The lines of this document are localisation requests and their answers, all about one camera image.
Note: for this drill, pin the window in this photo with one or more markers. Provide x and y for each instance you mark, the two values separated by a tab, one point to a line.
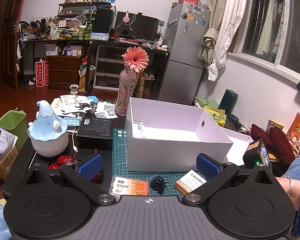
262	17

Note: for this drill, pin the blue white mountain figurine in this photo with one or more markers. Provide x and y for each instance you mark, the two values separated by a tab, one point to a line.
47	140

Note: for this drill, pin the illustrated papers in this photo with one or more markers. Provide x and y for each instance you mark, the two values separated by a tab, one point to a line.
70	102

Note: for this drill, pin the pink drink bottle vase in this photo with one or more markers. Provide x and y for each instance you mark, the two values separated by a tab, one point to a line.
122	97

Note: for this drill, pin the black computer tower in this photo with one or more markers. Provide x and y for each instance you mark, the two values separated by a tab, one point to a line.
103	20

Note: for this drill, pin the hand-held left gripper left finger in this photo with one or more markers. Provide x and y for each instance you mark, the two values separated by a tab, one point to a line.
90	166

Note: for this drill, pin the green bin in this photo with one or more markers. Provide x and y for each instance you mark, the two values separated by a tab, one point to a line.
12	122

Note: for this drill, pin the wooden drawer cabinet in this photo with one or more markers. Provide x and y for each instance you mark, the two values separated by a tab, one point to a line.
62	67

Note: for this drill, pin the black display shelf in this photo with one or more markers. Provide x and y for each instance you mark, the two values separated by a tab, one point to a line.
75	5

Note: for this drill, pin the white storage box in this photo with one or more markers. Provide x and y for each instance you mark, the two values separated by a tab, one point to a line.
165	150

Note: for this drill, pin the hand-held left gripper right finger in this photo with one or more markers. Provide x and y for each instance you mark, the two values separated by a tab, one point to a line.
207	166

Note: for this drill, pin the dark green cylinder heater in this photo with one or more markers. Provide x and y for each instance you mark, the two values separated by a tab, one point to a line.
227	100

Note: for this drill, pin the black monitor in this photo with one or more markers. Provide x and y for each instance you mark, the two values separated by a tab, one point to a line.
142	27

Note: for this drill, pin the black corner desk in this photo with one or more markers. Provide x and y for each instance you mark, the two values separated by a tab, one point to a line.
89	62

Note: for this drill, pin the green cutting mat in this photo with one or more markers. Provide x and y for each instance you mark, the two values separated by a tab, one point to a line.
118	155

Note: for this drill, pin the flat cardboard pieces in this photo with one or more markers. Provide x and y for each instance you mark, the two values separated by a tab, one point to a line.
146	85

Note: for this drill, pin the beige garment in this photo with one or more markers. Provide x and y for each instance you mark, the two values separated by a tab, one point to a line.
207	42

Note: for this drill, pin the red sign box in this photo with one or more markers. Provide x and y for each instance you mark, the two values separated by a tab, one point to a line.
41	72

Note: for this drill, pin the green stool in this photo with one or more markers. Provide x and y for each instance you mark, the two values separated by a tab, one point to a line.
207	102

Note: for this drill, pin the yellow tissue pack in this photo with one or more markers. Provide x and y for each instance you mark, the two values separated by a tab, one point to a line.
217	116

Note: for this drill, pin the cardboard box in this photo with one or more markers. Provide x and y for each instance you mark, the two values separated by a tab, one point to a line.
7	162

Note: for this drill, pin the dark red cloth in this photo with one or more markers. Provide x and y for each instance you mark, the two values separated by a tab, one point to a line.
280	140

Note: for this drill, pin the yellow snack packet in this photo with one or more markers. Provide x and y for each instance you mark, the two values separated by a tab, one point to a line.
275	126

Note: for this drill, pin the blue patterned booklet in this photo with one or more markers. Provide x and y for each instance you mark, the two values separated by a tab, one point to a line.
71	123

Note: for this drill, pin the brown paper bag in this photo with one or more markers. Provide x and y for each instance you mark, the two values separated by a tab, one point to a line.
86	80

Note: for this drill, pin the light blue wipes pack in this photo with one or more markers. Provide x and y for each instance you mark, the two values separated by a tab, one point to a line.
99	36

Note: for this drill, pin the wooden door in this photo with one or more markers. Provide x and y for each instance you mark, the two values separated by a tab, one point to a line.
10	30

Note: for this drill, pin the white pill blister pack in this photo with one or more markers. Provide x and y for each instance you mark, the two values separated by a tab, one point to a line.
109	109

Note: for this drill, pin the pink gerbera flower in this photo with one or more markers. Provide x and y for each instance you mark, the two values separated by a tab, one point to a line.
135	58

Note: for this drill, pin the person's legs in jeans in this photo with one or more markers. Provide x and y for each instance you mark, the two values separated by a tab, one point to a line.
297	167

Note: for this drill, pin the white orange medicine box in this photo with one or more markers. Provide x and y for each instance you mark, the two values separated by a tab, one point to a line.
190	181

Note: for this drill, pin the black carton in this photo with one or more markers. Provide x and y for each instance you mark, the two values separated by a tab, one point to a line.
95	130

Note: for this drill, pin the small bowl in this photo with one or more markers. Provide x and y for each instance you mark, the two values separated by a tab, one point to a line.
74	89

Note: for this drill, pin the white box lid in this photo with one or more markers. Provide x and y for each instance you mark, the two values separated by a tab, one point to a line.
237	145

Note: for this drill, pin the green tumbler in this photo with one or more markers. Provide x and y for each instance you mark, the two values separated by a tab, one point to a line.
82	32

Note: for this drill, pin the orange white pill pack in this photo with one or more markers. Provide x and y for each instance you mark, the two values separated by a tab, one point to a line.
130	185

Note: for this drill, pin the silver refrigerator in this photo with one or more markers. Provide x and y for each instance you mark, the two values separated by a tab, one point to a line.
180	80

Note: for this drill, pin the black slatted desktop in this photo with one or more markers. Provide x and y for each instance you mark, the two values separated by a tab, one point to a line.
25	160

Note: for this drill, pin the white curtain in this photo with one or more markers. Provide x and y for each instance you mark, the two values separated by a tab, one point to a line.
230	30

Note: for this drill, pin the person's right forearm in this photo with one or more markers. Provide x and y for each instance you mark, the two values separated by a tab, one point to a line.
281	185

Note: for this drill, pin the small black clip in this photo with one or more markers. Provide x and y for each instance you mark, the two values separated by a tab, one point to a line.
157	183

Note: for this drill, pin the blue white pouch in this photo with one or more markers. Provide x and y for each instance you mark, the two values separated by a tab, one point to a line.
0	145

